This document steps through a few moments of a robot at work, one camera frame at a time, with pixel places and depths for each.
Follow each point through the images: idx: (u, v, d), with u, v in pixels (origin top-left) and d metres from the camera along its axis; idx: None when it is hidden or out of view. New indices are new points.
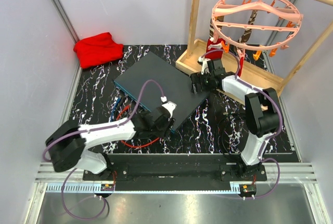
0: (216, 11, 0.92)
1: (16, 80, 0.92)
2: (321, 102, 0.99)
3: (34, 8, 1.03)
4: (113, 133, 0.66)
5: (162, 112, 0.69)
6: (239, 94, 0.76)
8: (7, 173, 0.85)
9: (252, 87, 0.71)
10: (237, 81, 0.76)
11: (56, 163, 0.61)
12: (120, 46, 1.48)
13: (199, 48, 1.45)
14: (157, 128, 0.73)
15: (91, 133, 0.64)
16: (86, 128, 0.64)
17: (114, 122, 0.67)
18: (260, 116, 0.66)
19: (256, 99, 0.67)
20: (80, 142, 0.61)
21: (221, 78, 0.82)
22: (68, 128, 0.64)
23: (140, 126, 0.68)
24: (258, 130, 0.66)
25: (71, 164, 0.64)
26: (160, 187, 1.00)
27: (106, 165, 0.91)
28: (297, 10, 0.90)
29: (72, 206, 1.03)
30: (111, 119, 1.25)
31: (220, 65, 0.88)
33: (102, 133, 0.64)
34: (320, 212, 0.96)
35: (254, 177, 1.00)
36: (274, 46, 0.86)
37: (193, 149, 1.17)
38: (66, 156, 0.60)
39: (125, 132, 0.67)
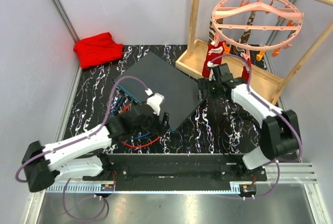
0: (216, 14, 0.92)
1: (16, 80, 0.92)
2: (321, 102, 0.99)
3: (34, 8, 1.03)
4: (85, 145, 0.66)
5: (140, 111, 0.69)
6: (250, 108, 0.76)
8: (7, 173, 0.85)
9: (270, 108, 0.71)
10: (250, 96, 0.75)
11: (30, 188, 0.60)
12: (120, 46, 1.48)
13: (199, 48, 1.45)
14: (142, 127, 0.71)
15: (56, 152, 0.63)
16: (49, 149, 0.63)
17: (85, 134, 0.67)
18: (278, 141, 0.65)
19: (275, 124, 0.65)
20: (43, 165, 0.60)
21: (231, 87, 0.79)
22: (33, 152, 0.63)
23: (118, 130, 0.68)
24: (276, 155, 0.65)
25: (48, 184, 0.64)
26: (160, 187, 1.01)
27: (102, 168, 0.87)
28: (296, 9, 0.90)
29: (72, 206, 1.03)
30: None
31: (227, 71, 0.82)
33: (69, 151, 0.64)
34: (320, 212, 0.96)
35: (254, 177, 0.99)
36: (278, 45, 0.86)
37: (193, 149, 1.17)
38: (36, 180, 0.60)
39: (99, 142, 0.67)
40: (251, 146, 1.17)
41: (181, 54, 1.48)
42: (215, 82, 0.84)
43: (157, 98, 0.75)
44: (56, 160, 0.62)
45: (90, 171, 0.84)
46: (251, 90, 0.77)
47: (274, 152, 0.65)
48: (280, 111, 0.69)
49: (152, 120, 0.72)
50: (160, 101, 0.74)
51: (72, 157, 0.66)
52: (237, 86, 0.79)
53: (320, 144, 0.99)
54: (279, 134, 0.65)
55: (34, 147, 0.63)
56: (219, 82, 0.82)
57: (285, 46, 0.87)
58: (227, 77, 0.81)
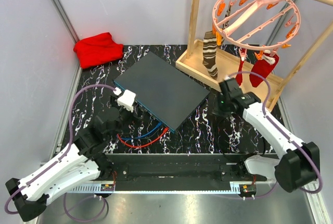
0: (228, 29, 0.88)
1: (16, 80, 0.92)
2: (322, 103, 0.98)
3: (34, 8, 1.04)
4: (57, 169, 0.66)
5: (103, 119, 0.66)
6: (266, 134, 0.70)
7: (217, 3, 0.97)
8: (7, 172, 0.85)
9: (290, 139, 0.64)
10: (266, 119, 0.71)
11: (24, 220, 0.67)
12: (120, 46, 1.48)
13: (200, 48, 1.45)
14: (116, 129, 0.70)
15: (31, 185, 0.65)
16: (25, 184, 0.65)
17: (55, 159, 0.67)
18: (297, 177, 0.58)
19: (297, 160, 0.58)
20: (22, 202, 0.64)
21: (242, 106, 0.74)
22: (9, 190, 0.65)
23: (90, 143, 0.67)
24: (292, 190, 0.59)
25: (40, 210, 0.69)
26: (161, 187, 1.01)
27: (98, 170, 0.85)
28: None
29: (71, 206, 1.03)
30: None
31: (236, 86, 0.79)
33: (44, 179, 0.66)
34: (320, 212, 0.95)
35: (254, 177, 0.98)
36: (296, 28, 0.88)
37: (193, 149, 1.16)
38: (23, 212, 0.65)
39: (71, 162, 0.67)
40: (251, 146, 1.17)
41: (181, 54, 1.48)
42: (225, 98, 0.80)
43: (129, 95, 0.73)
44: (33, 193, 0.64)
45: (87, 178, 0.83)
46: (267, 113, 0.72)
47: (292, 188, 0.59)
48: (300, 144, 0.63)
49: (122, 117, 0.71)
50: (132, 96, 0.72)
51: (50, 182, 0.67)
52: (250, 106, 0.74)
53: (319, 144, 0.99)
54: (299, 170, 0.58)
55: (10, 185, 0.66)
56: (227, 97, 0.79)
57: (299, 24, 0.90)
58: (237, 92, 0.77)
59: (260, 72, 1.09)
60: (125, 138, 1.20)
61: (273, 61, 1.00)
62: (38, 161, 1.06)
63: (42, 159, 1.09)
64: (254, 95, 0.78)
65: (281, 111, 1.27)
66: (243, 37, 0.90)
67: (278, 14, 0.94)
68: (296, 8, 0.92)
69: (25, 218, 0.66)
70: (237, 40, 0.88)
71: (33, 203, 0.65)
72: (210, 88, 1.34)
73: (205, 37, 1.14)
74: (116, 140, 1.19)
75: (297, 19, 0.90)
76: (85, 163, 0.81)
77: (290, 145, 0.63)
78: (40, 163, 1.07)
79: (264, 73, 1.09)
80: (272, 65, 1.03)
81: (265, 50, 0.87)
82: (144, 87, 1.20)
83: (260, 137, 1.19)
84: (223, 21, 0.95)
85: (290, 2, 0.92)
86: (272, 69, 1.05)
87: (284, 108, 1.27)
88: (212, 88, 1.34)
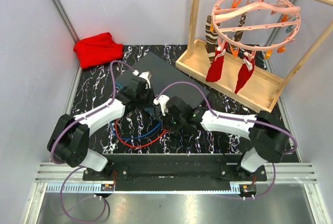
0: (218, 17, 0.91)
1: (16, 80, 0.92)
2: (322, 102, 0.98)
3: (34, 7, 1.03)
4: (106, 111, 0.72)
5: (138, 80, 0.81)
6: (230, 130, 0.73)
7: None
8: (6, 173, 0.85)
9: (245, 120, 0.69)
10: (221, 118, 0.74)
11: (73, 157, 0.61)
12: (120, 46, 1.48)
13: (200, 48, 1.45)
14: (140, 97, 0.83)
15: (88, 118, 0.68)
16: (82, 116, 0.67)
17: (104, 103, 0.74)
18: (273, 145, 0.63)
19: (261, 131, 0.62)
20: (84, 127, 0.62)
21: (199, 121, 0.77)
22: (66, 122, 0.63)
23: (125, 100, 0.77)
24: (279, 158, 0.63)
25: (84, 155, 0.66)
26: (160, 187, 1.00)
27: (105, 159, 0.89)
28: (290, 3, 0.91)
29: (71, 206, 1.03)
30: (113, 130, 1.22)
31: (184, 105, 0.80)
33: (99, 116, 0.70)
34: (320, 212, 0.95)
35: (254, 177, 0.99)
36: (282, 43, 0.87)
37: (193, 149, 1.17)
38: (78, 147, 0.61)
39: (118, 108, 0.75)
40: (251, 146, 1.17)
41: (181, 54, 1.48)
42: (178, 118, 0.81)
43: (144, 74, 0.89)
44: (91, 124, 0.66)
45: (100, 160, 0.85)
46: (218, 113, 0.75)
47: (277, 157, 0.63)
48: (255, 119, 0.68)
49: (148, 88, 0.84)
50: (148, 74, 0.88)
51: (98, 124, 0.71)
52: (203, 117, 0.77)
53: (320, 144, 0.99)
54: (269, 138, 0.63)
55: (64, 119, 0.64)
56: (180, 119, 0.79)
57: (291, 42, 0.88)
58: (188, 111, 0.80)
59: (241, 77, 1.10)
60: (125, 138, 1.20)
61: (252, 66, 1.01)
62: (37, 162, 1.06)
63: (42, 159, 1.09)
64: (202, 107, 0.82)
65: (281, 112, 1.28)
66: (228, 29, 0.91)
67: (279, 24, 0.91)
68: (299, 27, 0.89)
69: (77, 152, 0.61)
70: (218, 28, 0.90)
71: (86, 140, 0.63)
72: (210, 88, 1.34)
73: (207, 21, 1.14)
74: (116, 140, 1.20)
75: (291, 35, 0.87)
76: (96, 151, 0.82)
77: (248, 124, 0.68)
78: (40, 163, 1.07)
79: (243, 79, 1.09)
80: (251, 72, 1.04)
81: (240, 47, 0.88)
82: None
83: None
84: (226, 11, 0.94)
85: (298, 19, 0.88)
86: (251, 75, 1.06)
87: (284, 108, 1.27)
88: (212, 88, 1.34)
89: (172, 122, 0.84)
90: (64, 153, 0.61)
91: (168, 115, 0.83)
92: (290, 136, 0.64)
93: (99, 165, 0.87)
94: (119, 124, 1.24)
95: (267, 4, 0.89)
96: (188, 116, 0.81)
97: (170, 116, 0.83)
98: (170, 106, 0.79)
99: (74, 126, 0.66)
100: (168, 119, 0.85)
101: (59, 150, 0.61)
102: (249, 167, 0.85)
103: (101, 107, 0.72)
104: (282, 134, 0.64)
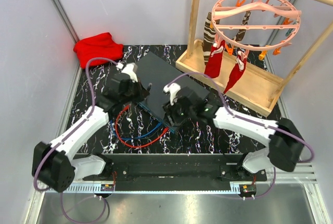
0: (216, 14, 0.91)
1: (16, 80, 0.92)
2: (322, 101, 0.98)
3: (34, 8, 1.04)
4: (87, 126, 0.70)
5: (118, 79, 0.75)
6: (246, 133, 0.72)
7: None
8: (6, 173, 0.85)
9: (266, 125, 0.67)
10: (237, 118, 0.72)
11: (58, 185, 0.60)
12: (120, 46, 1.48)
13: (199, 48, 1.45)
14: (126, 96, 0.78)
15: (66, 142, 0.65)
16: (58, 141, 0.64)
17: (82, 117, 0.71)
18: (291, 156, 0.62)
19: (281, 140, 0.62)
20: (62, 155, 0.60)
21: (212, 116, 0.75)
22: (43, 151, 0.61)
23: (107, 104, 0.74)
24: (294, 169, 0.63)
25: (71, 177, 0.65)
26: (161, 187, 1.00)
27: (103, 160, 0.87)
28: (293, 6, 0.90)
29: (71, 206, 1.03)
30: (113, 130, 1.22)
31: (196, 98, 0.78)
33: (77, 136, 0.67)
34: (320, 212, 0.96)
35: (254, 177, 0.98)
36: (277, 45, 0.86)
37: (193, 149, 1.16)
38: (61, 174, 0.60)
39: (98, 119, 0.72)
40: (251, 146, 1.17)
41: (181, 54, 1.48)
42: (187, 110, 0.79)
43: (129, 66, 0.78)
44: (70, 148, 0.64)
45: (97, 164, 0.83)
46: (234, 113, 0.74)
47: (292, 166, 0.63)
48: (276, 125, 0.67)
49: (132, 86, 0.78)
50: (132, 67, 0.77)
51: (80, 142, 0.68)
52: (217, 114, 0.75)
53: (320, 144, 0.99)
54: (289, 149, 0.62)
55: (41, 147, 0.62)
56: (190, 111, 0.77)
57: (285, 46, 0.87)
58: (199, 103, 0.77)
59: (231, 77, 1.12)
60: (125, 138, 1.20)
61: (243, 66, 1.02)
62: None
63: None
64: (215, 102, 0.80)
65: (281, 111, 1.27)
66: (226, 26, 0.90)
67: (278, 26, 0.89)
68: (297, 31, 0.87)
69: (62, 179, 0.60)
70: (216, 25, 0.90)
71: (68, 165, 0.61)
72: (210, 88, 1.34)
73: (207, 17, 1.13)
74: (116, 140, 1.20)
75: (287, 38, 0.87)
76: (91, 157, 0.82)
77: (268, 130, 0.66)
78: None
79: (233, 79, 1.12)
80: (241, 72, 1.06)
81: (235, 46, 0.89)
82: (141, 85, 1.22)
83: None
84: (228, 8, 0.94)
85: (298, 23, 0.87)
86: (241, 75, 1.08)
87: (284, 108, 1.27)
88: (212, 88, 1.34)
89: (179, 113, 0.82)
90: (50, 182, 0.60)
91: (175, 105, 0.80)
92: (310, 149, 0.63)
93: (96, 170, 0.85)
94: (119, 124, 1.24)
95: (266, 4, 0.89)
96: (198, 110, 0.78)
97: (178, 107, 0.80)
98: (182, 97, 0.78)
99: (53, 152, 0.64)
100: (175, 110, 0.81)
101: (44, 179, 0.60)
102: (251, 168, 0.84)
103: (79, 124, 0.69)
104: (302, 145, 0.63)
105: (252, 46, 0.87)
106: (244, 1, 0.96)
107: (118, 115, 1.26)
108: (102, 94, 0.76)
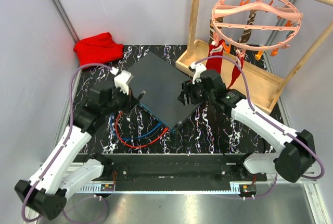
0: (216, 13, 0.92)
1: (17, 80, 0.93)
2: (322, 102, 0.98)
3: (34, 8, 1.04)
4: (65, 154, 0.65)
5: (99, 89, 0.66)
6: (260, 132, 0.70)
7: None
8: (6, 173, 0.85)
9: (285, 132, 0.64)
10: (256, 115, 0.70)
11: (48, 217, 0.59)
12: (120, 46, 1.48)
13: (199, 48, 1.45)
14: (109, 106, 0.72)
15: (45, 177, 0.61)
16: (37, 179, 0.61)
17: (60, 144, 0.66)
18: (299, 168, 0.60)
19: (296, 152, 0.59)
20: (41, 195, 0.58)
21: (231, 106, 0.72)
22: (23, 190, 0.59)
23: (89, 118, 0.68)
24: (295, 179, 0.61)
25: (63, 202, 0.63)
26: (160, 187, 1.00)
27: (101, 165, 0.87)
28: (296, 9, 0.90)
29: (72, 206, 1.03)
30: (113, 129, 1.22)
31: (220, 83, 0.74)
33: (56, 168, 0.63)
34: (320, 212, 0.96)
35: (254, 177, 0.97)
36: (276, 46, 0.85)
37: (193, 149, 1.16)
38: (48, 209, 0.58)
39: (77, 142, 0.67)
40: (251, 146, 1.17)
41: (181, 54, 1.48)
42: (206, 93, 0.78)
43: (125, 75, 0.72)
44: (50, 184, 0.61)
45: (93, 173, 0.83)
46: (255, 109, 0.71)
47: (295, 176, 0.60)
48: (295, 134, 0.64)
49: (116, 94, 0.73)
50: (128, 77, 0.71)
51: (62, 171, 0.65)
52: (238, 105, 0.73)
53: (319, 144, 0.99)
54: (300, 161, 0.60)
55: (22, 185, 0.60)
56: (210, 94, 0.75)
57: (284, 46, 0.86)
58: (221, 89, 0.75)
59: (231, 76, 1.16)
60: (125, 138, 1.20)
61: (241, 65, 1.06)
62: (38, 162, 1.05)
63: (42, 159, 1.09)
64: (238, 91, 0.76)
65: (281, 112, 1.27)
66: (225, 25, 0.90)
67: (278, 27, 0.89)
68: (296, 33, 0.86)
69: (50, 212, 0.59)
70: (215, 23, 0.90)
71: (54, 199, 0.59)
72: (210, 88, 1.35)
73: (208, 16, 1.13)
74: (116, 140, 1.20)
75: (286, 39, 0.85)
76: (86, 163, 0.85)
77: (285, 137, 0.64)
78: (40, 163, 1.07)
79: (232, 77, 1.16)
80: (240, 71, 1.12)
81: (233, 45, 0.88)
82: (140, 85, 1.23)
83: (260, 137, 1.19)
84: (230, 7, 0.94)
85: (299, 25, 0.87)
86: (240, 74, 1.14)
87: (284, 108, 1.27)
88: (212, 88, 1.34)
89: (198, 95, 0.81)
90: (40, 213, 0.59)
91: (197, 85, 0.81)
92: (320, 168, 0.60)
93: (94, 176, 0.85)
94: (119, 124, 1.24)
95: (267, 5, 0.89)
96: (218, 95, 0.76)
97: (199, 87, 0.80)
98: (206, 78, 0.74)
99: None
100: (194, 90, 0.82)
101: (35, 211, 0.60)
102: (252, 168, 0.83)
103: (56, 153, 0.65)
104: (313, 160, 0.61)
105: (250, 46, 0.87)
106: (247, 2, 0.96)
107: (118, 115, 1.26)
108: (82, 106, 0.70)
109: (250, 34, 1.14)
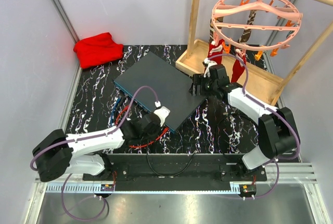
0: (216, 12, 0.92)
1: (16, 80, 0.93)
2: (322, 102, 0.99)
3: (34, 8, 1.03)
4: (101, 140, 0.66)
5: (151, 119, 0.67)
6: (248, 111, 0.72)
7: None
8: (5, 173, 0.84)
9: (265, 107, 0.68)
10: (247, 98, 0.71)
11: (42, 174, 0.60)
12: (120, 46, 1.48)
13: (199, 48, 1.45)
14: (149, 134, 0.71)
15: (78, 142, 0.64)
16: (73, 138, 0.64)
17: (103, 131, 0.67)
18: (275, 139, 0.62)
19: (272, 122, 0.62)
20: (67, 151, 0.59)
21: (226, 91, 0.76)
22: (56, 138, 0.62)
23: (128, 134, 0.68)
24: (273, 153, 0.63)
25: (58, 173, 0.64)
26: (160, 187, 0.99)
27: (102, 167, 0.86)
28: (296, 9, 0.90)
29: (71, 206, 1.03)
30: (111, 119, 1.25)
31: (225, 75, 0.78)
33: (90, 144, 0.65)
34: (320, 212, 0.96)
35: (254, 177, 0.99)
36: (276, 46, 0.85)
37: (193, 149, 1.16)
38: (54, 168, 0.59)
39: (114, 140, 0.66)
40: (251, 146, 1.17)
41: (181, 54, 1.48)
42: (212, 84, 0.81)
43: (164, 111, 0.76)
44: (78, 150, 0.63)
45: (93, 169, 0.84)
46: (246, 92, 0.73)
47: (272, 148, 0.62)
48: (274, 109, 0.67)
49: (157, 130, 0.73)
50: (167, 114, 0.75)
51: (89, 150, 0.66)
52: (232, 90, 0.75)
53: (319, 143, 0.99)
54: (276, 132, 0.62)
55: (47, 139, 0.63)
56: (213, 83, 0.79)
57: (283, 46, 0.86)
58: (224, 82, 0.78)
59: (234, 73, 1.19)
60: None
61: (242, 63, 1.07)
62: None
63: None
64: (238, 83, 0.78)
65: None
66: (225, 25, 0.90)
67: (278, 27, 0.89)
68: (296, 33, 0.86)
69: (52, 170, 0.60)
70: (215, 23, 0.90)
71: (65, 164, 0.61)
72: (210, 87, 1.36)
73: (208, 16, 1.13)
74: None
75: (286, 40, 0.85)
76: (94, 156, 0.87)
77: (265, 111, 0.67)
78: None
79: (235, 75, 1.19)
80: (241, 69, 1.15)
81: (232, 44, 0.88)
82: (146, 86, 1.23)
83: None
84: (230, 7, 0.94)
85: (298, 25, 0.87)
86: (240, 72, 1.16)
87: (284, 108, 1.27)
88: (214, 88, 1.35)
89: (206, 87, 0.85)
90: (41, 167, 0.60)
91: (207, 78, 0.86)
92: (298, 144, 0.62)
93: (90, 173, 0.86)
94: None
95: (266, 4, 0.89)
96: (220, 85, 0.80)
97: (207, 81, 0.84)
98: (212, 69, 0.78)
99: (63, 145, 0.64)
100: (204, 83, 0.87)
101: (38, 161, 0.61)
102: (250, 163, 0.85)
103: (97, 134, 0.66)
104: (293, 136, 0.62)
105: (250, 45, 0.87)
106: (247, 1, 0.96)
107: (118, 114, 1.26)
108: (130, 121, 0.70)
109: (250, 34, 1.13)
